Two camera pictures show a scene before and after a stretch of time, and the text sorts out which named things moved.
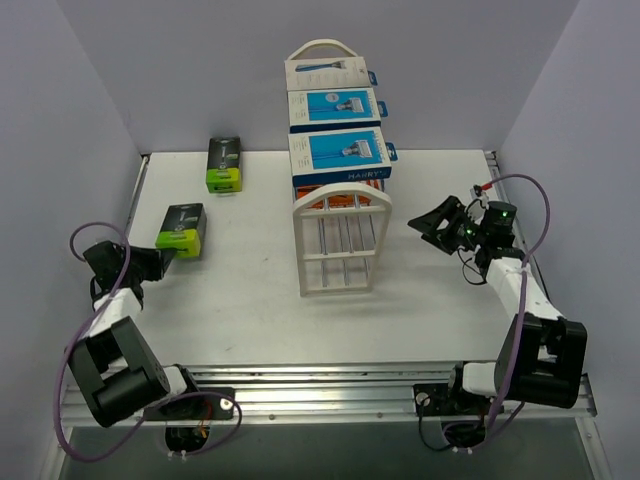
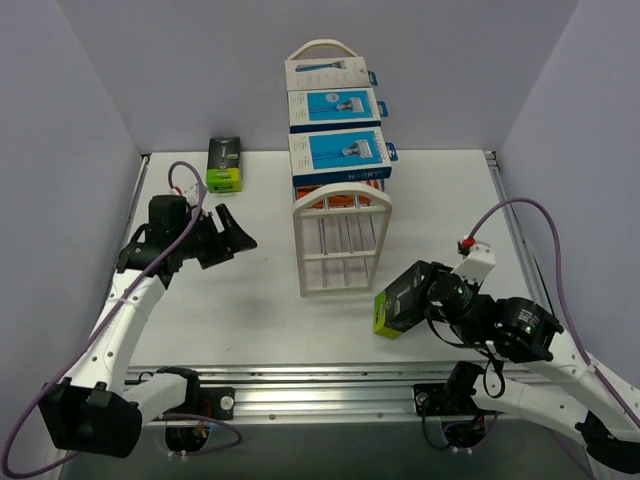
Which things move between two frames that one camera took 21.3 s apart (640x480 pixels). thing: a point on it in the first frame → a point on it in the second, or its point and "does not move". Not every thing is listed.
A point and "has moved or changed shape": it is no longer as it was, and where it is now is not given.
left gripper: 151,262 → 215,242
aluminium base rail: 363,392 does not move
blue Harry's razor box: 334,109 does not move
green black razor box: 224,167 does not move
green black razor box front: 184,226 has moved or changed shape
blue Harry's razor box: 340,156 does not move
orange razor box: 304,189 does not move
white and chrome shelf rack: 338,228 does not move
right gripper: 451,229 → 430,288
